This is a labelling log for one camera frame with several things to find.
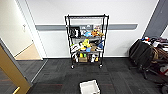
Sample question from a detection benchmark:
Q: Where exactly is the yellow plush toy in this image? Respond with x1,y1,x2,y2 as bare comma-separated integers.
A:
79,38,92,51

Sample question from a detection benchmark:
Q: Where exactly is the white red snack bag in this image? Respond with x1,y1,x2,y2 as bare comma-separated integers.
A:
70,43,82,54

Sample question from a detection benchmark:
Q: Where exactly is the black white pack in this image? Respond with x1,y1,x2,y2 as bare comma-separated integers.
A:
90,53,98,63

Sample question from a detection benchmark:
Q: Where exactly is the yellow wooden door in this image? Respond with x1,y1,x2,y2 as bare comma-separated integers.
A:
0,37,33,94

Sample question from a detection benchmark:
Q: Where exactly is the white door frame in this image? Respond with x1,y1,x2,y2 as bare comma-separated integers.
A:
14,0,48,61

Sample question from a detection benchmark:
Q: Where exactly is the brown cardboard box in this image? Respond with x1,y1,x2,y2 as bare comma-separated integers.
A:
78,56,89,63

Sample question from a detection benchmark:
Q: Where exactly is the white box with picture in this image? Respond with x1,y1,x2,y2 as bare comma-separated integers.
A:
93,24,102,32

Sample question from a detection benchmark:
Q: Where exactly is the blue bag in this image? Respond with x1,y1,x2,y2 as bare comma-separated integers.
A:
97,40,106,53

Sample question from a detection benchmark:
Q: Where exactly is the blue plush toy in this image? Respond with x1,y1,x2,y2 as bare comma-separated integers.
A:
83,31,93,38

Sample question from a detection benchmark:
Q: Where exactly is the grey door panel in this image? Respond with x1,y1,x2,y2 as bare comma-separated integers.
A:
142,0,168,39

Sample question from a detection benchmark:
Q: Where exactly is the long grey wall band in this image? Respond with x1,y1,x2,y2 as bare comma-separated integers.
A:
34,22,139,32

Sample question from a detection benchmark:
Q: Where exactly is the black wire shelf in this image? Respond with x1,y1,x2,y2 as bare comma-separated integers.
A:
64,13,110,70

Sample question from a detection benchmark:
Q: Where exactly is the pale basket with dark spots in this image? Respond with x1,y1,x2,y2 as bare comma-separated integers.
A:
78,79,101,94

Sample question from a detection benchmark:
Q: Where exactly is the brown paper box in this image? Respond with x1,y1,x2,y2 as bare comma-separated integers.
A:
89,44,99,53

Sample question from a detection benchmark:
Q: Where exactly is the black chair with dark cloth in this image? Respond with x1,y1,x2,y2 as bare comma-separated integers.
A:
128,36,168,90

